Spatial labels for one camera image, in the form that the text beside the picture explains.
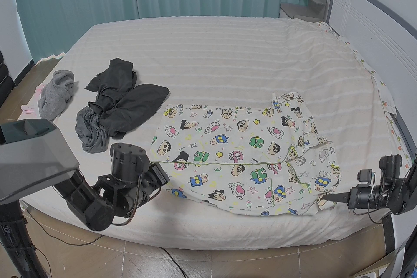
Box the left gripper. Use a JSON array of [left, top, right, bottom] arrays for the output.
[[132, 162, 170, 206]]

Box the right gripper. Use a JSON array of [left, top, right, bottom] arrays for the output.
[[321, 185, 382, 210]]

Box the white printed pyjama top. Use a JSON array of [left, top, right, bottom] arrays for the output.
[[151, 91, 341, 217]]

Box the dark grey garment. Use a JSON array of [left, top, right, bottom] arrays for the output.
[[75, 106, 108, 154]]

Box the black garment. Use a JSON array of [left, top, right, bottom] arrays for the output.
[[84, 58, 170, 137]]

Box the grey knit garment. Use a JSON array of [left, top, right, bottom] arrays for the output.
[[37, 69, 76, 121]]

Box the pink garment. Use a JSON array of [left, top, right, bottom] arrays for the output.
[[21, 84, 45, 116]]

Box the bed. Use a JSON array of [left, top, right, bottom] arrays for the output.
[[18, 0, 417, 252]]

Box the black chest of drawers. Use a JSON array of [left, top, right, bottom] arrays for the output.
[[0, 50, 15, 106]]

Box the grey bedside table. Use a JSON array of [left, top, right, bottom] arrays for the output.
[[280, 0, 328, 23]]

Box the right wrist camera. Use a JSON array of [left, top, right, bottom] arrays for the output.
[[357, 169, 376, 189]]

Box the black cable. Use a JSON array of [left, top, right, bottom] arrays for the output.
[[111, 185, 161, 227], [160, 247, 184, 278], [23, 205, 103, 247]]

